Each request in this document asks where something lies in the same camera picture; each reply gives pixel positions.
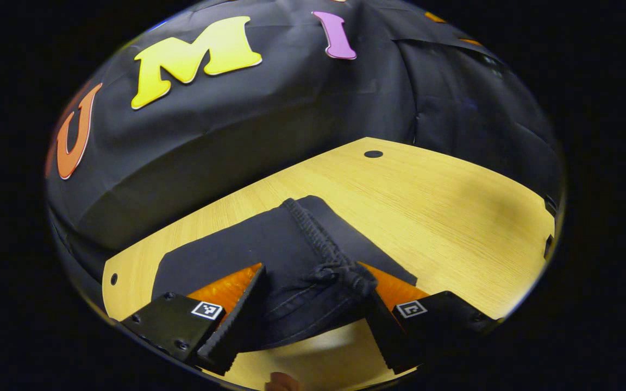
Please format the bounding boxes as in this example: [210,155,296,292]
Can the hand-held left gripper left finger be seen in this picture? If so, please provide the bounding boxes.
[120,263,269,377]

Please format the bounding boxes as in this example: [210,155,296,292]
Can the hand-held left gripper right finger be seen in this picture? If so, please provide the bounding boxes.
[364,262,501,376]

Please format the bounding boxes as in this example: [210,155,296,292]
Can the dark grey jeans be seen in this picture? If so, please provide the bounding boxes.
[151,195,418,352]

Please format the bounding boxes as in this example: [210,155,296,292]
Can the black backdrop cloth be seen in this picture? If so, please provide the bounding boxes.
[44,0,566,310]

